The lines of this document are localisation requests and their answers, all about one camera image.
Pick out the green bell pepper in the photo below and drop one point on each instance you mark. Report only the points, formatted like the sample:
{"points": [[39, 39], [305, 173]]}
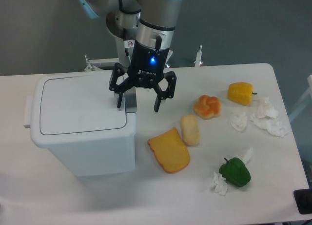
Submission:
{"points": [[235, 172]]}

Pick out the pale oblong bread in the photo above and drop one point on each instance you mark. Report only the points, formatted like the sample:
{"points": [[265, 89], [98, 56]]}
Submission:
{"points": [[190, 130]]}

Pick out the large crumpled white tissue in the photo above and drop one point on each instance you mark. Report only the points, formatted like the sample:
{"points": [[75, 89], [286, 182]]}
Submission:
{"points": [[266, 118]]}

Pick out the white trash can lid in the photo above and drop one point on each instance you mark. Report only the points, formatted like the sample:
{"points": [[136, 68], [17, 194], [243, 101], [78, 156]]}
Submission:
{"points": [[78, 104]]}

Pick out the white trash can body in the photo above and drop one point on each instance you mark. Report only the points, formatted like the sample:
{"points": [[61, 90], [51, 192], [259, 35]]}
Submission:
{"points": [[88, 153]]}

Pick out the small crumpled white tissue front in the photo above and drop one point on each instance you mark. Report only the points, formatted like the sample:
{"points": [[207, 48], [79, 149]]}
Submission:
{"points": [[219, 184]]}

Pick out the white tissue behind green pepper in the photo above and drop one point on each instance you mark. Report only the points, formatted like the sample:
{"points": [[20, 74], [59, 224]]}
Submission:
{"points": [[244, 155]]}

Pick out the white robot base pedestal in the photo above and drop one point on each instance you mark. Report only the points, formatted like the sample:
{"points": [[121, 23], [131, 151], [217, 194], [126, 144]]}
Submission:
{"points": [[124, 55]]}

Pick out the white chair frame right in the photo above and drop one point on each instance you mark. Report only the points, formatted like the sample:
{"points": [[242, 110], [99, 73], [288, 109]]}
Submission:
{"points": [[302, 102]]}

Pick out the yellow bell pepper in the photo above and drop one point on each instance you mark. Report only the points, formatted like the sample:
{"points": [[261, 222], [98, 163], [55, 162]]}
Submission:
{"points": [[241, 93]]}

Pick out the grey trash can latch button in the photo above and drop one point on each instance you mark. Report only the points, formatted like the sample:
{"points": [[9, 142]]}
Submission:
{"points": [[131, 100]]}

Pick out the crumpled white tissue centre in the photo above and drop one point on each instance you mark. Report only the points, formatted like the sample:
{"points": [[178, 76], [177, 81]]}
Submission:
{"points": [[238, 121]]}

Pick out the black device at table edge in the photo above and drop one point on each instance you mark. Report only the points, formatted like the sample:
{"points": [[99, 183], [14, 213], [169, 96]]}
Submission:
{"points": [[303, 199]]}

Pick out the orange knotted bread roll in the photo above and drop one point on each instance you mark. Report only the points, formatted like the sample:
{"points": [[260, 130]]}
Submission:
{"points": [[207, 107]]}

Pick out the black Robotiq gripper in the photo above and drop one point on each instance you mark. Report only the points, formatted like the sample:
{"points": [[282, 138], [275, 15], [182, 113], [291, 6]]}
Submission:
{"points": [[146, 70]]}

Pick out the orange toast slice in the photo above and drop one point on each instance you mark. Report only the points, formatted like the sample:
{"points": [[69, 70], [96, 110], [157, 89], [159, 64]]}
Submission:
{"points": [[170, 151]]}

